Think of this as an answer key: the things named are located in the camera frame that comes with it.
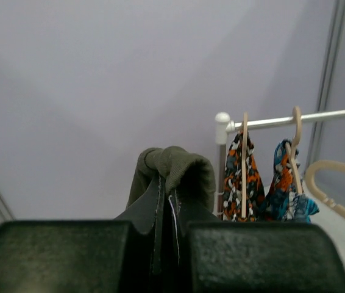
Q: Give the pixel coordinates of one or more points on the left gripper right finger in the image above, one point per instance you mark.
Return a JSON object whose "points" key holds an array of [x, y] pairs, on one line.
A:
{"points": [[217, 256]]}

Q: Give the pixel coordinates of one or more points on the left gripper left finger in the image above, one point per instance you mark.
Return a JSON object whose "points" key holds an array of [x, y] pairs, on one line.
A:
{"points": [[118, 255]]}

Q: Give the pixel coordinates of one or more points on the orange black camo shorts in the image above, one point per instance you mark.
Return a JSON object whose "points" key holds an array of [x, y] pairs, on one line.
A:
{"points": [[232, 183]]}

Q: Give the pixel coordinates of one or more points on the olive green shorts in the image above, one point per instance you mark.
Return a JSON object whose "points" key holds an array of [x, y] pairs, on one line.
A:
{"points": [[191, 175]]}

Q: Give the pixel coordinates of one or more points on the blue orange patterned shorts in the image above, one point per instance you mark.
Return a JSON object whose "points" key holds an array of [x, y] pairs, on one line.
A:
{"points": [[283, 202]]}

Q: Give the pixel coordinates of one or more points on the wooden hanger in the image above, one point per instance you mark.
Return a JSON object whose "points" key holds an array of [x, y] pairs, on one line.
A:
{"points": [[291, 152], [243, 166], [331, 193]]}

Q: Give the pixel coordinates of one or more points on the silver clothes rack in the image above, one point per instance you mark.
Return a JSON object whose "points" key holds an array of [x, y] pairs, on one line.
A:
{"points": [[226, 126]]}

